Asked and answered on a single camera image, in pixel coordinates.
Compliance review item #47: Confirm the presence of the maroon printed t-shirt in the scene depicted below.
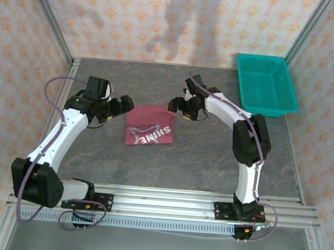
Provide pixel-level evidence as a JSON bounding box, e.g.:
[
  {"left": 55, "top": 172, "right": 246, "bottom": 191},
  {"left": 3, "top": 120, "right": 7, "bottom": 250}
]
[{"left": 123, "top": 100, "right": 177, "bottom": 150}]

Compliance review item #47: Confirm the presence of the teal plastic mesh basket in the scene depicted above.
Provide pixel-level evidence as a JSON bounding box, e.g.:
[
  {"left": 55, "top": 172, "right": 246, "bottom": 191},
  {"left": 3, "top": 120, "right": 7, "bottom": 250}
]
[{"left": 231, "top": 53, "right": 302, "bottom": 120}]

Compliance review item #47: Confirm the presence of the grey metal lower panel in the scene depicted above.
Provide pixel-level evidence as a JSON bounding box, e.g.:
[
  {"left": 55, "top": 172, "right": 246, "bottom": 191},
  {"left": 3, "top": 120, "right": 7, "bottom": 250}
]
[{"left": 3, "top": 218, "right": 317, "bottom": 250}]

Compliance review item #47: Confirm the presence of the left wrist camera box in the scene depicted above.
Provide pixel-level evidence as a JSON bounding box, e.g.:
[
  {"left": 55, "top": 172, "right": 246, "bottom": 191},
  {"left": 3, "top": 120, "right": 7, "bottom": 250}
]
[{"left": 84, "top": 75, "right": 114, "bottom": 102}]

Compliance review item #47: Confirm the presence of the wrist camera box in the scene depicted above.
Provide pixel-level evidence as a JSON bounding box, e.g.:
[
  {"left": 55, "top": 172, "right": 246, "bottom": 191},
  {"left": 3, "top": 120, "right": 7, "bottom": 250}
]
[
  {"left": 84, "top": 75, "right": 114, "bottom": 102},
  {"left": 183, "top": 73, "right": 208, "bottom": 98}
]

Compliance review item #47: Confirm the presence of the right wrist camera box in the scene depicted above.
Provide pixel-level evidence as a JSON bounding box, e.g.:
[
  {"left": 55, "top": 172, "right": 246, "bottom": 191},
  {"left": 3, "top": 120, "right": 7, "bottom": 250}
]
[{"left": 183, "top": 73, "right": 208, "bottom": 98}]

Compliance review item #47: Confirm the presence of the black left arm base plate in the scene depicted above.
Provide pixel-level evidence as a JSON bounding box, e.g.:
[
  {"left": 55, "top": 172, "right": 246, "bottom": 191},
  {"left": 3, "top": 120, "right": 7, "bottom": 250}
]
[{"left": 61, "top": 190, "right": 115, "bottom": 214}]

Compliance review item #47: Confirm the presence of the aluminium extrusion mounting rail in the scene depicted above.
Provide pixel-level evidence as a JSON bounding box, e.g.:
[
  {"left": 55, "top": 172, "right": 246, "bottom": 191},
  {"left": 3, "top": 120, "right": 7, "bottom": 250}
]
[{"left": 6, "top": 176, "right": 324, "bottom": 230}]

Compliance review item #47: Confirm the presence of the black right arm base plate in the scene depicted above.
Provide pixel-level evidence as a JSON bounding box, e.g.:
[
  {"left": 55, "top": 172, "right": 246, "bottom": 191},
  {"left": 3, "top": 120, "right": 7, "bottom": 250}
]
[{"left": 212, "top": 200, "right": 267, "bottom": 225}]

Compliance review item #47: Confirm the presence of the aluminium frame post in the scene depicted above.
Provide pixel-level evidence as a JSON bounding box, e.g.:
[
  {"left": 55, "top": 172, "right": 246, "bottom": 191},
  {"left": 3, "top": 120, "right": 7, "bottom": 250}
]
[
  {"left": 18, "top": 0, "right": 79, "bottom": 66},
  {"left": 284, "top": 0, "right": 334, "bottom": 72}
]

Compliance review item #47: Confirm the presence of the grey slotted cable duct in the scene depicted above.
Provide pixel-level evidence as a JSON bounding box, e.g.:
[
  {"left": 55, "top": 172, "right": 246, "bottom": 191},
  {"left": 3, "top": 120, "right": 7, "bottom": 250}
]
[{"left": 17, "top": 208, "right": 237, "bottom": 237}]

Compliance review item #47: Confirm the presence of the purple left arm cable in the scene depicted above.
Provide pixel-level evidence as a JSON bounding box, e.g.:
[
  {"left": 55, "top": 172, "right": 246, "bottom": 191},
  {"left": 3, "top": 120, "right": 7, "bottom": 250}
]
[{"left": 14, "top": 73, "right": 118, "bottom": 234}]

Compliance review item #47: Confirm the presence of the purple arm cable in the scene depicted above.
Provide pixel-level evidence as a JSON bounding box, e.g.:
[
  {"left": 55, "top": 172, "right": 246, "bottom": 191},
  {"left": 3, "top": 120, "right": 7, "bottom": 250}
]
[
  {"left": 14, "top": 73, "right": 118, "bottom": 234},
  {"left": 175, "top": 71, "right": 289, "bottom": 246}
]

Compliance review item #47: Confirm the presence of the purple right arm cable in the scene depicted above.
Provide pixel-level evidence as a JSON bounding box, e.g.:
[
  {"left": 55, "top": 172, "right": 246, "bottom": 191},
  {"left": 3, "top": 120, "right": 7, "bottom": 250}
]
[{"left": 175, "top": 71, "right": 289, "bottom": 246}]

